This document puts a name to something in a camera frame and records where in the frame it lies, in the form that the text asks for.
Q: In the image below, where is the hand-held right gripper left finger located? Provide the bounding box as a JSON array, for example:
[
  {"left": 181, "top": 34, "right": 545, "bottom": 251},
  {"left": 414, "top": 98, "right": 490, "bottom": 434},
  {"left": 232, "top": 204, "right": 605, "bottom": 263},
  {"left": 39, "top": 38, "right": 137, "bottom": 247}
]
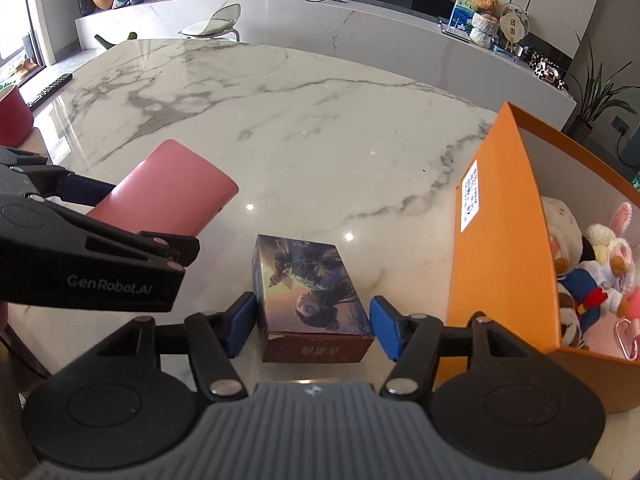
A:
[{"left": 97, "top": 291, "right": 258, "bottom": 402}]

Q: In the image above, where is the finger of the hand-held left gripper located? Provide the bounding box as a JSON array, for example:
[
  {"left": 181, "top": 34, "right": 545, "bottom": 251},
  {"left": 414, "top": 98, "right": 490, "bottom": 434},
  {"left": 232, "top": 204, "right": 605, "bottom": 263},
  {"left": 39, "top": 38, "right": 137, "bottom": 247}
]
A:
[
  {"left": 0, "top": 147, "right": 117, "bottom": 209},
  {"left": 82, "top": 215, "right": 201, "bottom": 268}
]

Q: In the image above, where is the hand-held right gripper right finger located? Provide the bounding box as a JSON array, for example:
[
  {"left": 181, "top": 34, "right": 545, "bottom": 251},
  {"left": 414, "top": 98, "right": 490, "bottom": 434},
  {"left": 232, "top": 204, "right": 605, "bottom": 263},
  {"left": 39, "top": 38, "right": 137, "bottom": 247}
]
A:
[{"left": 370, "top": 296, "right": 546, "bottom": 402}]

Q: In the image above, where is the pink card case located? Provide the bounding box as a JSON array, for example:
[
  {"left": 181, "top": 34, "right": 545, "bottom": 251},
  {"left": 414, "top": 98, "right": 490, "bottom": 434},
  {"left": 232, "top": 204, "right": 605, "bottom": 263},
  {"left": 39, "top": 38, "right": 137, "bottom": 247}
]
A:
[{"left": 86, "top": 139, "right": 240, "bottom": 237}]

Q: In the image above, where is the illustrated card box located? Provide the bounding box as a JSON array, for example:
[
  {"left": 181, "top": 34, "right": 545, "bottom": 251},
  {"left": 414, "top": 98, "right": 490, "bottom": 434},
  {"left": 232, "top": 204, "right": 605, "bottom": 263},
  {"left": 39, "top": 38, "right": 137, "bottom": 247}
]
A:
[{"left": 251, "top": 233, "right": 376, "bottom": 364}]

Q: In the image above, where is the orange cardboard box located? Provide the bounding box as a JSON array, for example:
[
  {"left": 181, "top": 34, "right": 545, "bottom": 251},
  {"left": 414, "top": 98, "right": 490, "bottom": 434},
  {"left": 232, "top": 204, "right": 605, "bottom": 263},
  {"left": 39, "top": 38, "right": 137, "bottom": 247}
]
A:
[{"left": 444, "top": 101, "right": 640, "bottom": 415}]

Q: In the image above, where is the blue white plush toy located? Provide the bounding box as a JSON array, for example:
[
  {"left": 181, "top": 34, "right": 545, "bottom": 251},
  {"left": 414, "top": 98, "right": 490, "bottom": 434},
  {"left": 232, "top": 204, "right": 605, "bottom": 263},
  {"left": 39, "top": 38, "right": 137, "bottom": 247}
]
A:
[{"left": 555, "top": 255, "right": 631, "bottom": 321}]

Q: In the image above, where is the pink fabric pouch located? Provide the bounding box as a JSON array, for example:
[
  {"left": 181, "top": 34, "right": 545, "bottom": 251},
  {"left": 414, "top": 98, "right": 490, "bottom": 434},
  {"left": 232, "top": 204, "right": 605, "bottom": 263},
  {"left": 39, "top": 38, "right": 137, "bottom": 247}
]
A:
[{"left": 585, "top": 310, "right": 640, "bottom": 361}]

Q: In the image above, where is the red mug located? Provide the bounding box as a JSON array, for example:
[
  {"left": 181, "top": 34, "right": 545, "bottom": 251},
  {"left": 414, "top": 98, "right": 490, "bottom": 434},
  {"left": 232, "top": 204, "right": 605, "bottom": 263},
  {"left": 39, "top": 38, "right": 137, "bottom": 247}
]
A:
[{"left": 0, "top": 85, "right": 35, "bottom": 148}]

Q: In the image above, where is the black remote control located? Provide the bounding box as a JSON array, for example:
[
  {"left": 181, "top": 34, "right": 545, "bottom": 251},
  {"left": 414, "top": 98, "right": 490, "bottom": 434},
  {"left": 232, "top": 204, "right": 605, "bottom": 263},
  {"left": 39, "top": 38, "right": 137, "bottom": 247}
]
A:
[{"left": 22, "top": 73, "right": 74, "bottom": 109}]

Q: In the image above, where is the white chair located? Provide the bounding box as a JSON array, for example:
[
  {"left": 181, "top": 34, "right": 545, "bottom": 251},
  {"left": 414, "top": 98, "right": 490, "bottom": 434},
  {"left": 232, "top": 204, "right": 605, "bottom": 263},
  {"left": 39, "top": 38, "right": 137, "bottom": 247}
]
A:
[{"left": 179, "top": 2, "right": 242, "bottom": 42}]

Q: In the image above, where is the cream crochet doll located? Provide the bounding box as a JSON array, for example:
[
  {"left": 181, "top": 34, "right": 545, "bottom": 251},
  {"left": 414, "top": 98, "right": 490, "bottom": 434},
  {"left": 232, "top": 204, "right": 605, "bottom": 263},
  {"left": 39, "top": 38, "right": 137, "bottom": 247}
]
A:
[{"left": 585, "top": 202, "right": 636, "bottom": 253}]

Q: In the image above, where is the white marble sideboard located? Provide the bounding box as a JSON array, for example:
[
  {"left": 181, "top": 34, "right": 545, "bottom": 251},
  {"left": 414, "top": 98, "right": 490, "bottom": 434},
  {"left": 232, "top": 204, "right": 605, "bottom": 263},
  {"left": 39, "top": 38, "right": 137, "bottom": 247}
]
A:
[{"left": 75, "top": 0, "right": 578, "bottom": 131}]

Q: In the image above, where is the cow print box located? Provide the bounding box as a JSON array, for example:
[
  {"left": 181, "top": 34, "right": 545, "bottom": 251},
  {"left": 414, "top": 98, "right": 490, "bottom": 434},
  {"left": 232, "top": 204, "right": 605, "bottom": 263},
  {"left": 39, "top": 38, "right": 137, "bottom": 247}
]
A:
[{"left": 530, "top": 50, "right": 571, "bottom": 91}]

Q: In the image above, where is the green potted plant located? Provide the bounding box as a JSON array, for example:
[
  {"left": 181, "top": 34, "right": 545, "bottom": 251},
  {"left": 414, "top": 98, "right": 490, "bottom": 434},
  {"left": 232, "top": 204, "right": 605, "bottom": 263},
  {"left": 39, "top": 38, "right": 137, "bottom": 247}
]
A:
[{"left": 565, "top": 30, "right": 638, "bottom": 143}]

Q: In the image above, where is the blue green painting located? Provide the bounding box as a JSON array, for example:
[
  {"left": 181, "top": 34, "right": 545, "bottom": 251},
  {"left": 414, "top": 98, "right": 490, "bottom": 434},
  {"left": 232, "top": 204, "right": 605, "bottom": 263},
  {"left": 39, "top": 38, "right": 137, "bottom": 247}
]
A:
[{"left": 450, "top": 0, "right": 483, "bottom": 41}]

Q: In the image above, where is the round fan ornament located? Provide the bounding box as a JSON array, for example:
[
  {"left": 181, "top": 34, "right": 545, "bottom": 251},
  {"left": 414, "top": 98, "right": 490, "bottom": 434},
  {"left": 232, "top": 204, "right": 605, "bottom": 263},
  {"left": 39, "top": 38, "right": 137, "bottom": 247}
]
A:
[{"left": 500, "top": 2, "right": 530, "bottom": 53}]

